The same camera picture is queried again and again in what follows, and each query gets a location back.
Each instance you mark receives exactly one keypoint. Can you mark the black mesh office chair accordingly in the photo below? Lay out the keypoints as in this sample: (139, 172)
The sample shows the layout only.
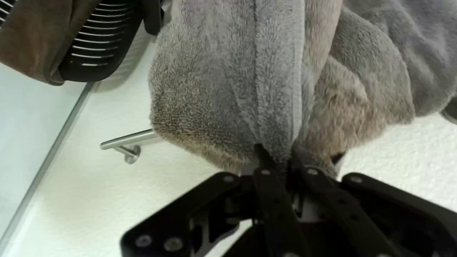
(105, 39)

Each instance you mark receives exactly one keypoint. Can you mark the metal towel rail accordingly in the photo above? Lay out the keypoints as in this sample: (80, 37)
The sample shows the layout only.
(130, 145)

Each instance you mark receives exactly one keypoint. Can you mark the grey towel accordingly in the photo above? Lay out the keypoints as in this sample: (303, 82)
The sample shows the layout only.
(308, 79)

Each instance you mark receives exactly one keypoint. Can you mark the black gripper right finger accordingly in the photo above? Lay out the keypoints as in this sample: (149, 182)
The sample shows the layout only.
(332, 222)

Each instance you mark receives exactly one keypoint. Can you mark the brown towel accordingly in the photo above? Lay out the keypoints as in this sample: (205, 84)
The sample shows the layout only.
(36, 35)

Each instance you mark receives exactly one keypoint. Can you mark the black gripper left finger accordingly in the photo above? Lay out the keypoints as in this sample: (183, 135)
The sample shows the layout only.
(280, 228)

